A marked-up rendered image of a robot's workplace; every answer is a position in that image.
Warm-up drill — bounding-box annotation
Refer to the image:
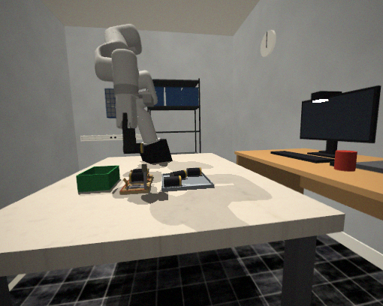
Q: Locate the tan battery board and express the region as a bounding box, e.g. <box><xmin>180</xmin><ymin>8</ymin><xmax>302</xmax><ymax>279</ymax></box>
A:
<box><xmin>119</xmin><ymin>164</ymin><xmax>153</xmax><ymax>194</ymax></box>

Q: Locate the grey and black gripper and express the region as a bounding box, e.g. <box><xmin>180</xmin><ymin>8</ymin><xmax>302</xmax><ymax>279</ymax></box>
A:
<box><xmin>114</xmin><ymin>94</ymin><xmax>139</xmax><ymax>151</ymax></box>

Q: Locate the green open-top box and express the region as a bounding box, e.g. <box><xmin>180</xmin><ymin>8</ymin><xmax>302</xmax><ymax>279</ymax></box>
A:
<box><xmin>76</xmin><ymin>165</ymin><xmax>120</xmax><ymax>193</ymax></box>

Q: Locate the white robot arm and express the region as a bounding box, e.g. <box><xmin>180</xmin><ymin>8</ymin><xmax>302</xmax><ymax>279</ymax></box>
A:
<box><xmin>94</xmin><ymin>24</ymin><xmax>161</xmax><ymax>146</ymax></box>

